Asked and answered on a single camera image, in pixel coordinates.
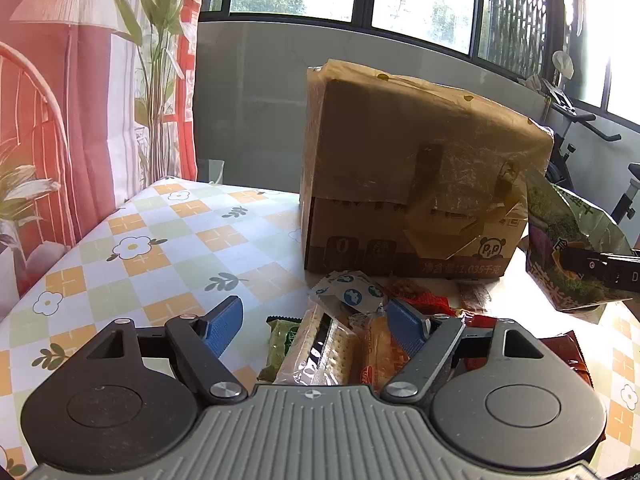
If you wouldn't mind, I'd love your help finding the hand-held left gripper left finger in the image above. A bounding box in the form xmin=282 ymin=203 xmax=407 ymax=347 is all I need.
xmin=75 ymin=296 xmax=249 ymax=406

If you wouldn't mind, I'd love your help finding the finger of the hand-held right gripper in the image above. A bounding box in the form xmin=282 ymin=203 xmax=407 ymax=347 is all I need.
xmin=559 ymin=246 xmax=608 ymax=275

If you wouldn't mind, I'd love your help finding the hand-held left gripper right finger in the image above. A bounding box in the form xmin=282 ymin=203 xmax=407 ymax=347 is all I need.
xmin=381 ymin=299 xmax=551 ymax=405

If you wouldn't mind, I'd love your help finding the orange bread packet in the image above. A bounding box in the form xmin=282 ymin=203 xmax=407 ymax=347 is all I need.
xmin=350 ymin=310 xmax=417 ymax=393

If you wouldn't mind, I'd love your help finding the green snack bag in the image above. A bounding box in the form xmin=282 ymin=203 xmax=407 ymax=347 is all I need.
xmin=525 ymin=167 xmax=635 ymax=325

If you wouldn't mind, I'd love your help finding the clear red-brown snack packet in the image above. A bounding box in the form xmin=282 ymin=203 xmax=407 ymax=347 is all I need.
xmin=457 ymin=281 xmax=496 ymax=312

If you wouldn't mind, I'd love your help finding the clear cracker packet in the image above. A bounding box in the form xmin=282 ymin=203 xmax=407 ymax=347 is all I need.
xmin=272 ymin=305 xmax=362 ymax=387

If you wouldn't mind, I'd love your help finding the brown cardboard box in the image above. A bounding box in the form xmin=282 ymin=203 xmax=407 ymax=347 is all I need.
xmin=299 ymin=59 xmax=555 ymax=281

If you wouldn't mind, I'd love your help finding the clear brown snack packet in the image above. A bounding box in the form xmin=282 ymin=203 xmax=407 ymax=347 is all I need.
xmin=387 ymin=279 xmax=426 ymax=299

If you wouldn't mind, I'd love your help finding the small green snack packet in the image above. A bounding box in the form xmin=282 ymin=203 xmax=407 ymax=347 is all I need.
xmin=257 ymin=316 xmax=303 ymax=383

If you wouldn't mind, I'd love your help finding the white blue printed packet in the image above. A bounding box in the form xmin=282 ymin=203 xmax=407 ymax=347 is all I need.
xmin=309 ymin=270 xmax=388 ymax=322

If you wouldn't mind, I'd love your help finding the dark red snack packet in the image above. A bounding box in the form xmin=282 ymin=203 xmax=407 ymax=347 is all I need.
xmin=460 ymin=312 xmax=596 ymax=387

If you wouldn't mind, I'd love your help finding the black exercise bike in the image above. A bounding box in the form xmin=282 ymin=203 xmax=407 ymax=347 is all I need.
xmin=520 ymin=77 xmax=640 ymax=226

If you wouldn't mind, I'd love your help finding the white plastic bin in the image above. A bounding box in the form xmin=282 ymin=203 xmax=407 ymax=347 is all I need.
xmin=197 ymin=159 xmax=226 ymax=184

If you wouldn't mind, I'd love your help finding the white cloth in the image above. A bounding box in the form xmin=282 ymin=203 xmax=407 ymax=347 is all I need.
xmin=517 ymin=74 xmax=548 ymax=95

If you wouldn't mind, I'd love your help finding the white cap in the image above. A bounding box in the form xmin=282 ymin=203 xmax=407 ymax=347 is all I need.
xmin=551 ymin=50 xmax=575 ymax=81

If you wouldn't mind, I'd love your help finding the perforated metal window panel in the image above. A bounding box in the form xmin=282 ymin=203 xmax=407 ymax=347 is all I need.
xmin=491 ymin=0 xmax=549 ymax=77

